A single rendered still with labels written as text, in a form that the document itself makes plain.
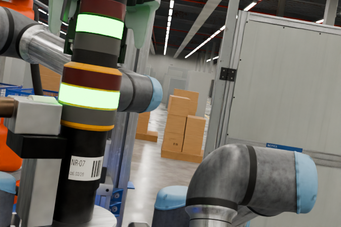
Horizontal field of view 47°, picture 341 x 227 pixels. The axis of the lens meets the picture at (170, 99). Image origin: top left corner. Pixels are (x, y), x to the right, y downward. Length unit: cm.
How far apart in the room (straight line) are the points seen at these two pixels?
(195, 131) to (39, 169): 766
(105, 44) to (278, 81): 193
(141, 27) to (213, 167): 38
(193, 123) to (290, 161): 716
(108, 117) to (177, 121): 759
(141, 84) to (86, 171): 46
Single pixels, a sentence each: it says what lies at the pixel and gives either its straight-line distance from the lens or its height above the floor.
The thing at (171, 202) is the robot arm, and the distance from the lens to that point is 111.
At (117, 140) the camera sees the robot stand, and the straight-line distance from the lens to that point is 122.
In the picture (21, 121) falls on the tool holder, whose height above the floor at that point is 154.
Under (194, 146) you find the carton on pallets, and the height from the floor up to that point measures 31.
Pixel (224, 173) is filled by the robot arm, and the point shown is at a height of 143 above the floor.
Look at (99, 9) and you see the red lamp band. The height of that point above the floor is 162.
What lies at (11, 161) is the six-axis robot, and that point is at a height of 49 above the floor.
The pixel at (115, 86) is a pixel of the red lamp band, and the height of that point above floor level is 157.
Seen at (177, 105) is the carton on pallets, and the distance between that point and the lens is 784.
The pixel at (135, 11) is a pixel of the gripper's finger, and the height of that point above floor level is 165.
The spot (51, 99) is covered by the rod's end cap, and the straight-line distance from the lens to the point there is 28.
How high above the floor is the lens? 158
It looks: 3 degrees down
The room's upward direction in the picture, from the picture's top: 9 degrees clockwise
